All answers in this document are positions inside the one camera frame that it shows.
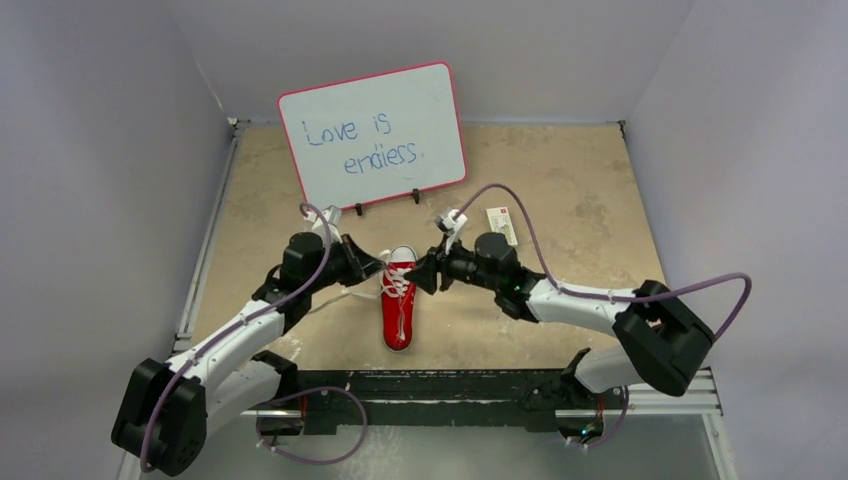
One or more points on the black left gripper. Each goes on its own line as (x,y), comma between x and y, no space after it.
(367,265)

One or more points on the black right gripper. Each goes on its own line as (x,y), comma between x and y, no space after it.
(442,269)

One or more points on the white shoelace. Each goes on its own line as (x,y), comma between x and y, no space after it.
(391,285)

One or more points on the red canvas sneaker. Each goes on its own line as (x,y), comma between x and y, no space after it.
(399,305)

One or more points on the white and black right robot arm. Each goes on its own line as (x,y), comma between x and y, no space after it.
(660,340)

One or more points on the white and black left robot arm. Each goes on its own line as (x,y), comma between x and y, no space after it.
(170,407)

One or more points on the small white cardboard box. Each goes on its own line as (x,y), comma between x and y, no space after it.
(500,221)

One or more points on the pink framed whiteboard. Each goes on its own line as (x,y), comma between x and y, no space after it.
(376,137)

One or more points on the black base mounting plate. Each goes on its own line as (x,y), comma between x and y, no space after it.
(580,430)

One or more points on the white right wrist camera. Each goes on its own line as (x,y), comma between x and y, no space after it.
(452,224)

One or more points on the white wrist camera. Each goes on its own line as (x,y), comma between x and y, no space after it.
(452,224)
(326,225)

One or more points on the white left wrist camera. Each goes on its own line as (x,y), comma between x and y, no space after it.
(326,225)

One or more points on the aluminium frame rail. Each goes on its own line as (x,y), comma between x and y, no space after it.
(478,398)

